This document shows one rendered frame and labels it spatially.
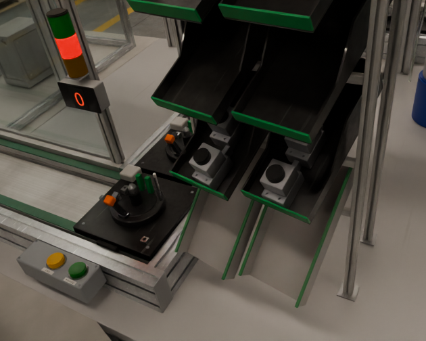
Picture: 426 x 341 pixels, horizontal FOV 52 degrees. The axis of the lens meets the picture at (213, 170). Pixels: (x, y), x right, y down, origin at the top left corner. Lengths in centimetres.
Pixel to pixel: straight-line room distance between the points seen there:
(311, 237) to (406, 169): 58
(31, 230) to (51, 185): 23
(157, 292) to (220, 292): 15
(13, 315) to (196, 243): 49
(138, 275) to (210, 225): 20
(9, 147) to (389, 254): 121
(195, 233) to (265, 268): 17
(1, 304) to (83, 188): 38
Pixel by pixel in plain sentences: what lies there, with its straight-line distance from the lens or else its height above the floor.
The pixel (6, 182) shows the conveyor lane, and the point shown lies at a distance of 151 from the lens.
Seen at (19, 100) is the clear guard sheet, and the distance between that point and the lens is 150.
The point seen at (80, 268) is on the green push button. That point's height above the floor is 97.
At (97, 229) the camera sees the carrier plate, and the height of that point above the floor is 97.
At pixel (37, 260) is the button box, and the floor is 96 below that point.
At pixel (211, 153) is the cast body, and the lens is 75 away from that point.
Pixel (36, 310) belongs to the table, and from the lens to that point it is 118.
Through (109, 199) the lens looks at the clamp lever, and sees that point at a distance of 103.
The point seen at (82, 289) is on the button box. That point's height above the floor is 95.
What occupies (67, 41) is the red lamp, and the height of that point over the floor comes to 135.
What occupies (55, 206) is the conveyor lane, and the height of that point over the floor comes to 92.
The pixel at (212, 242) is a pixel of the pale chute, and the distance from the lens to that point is 93.
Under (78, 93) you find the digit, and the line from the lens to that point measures 116.
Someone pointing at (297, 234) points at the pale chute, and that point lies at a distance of 87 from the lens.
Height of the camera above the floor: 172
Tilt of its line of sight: 39 degrees down
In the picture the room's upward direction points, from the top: 10 degrees counter-clockwise
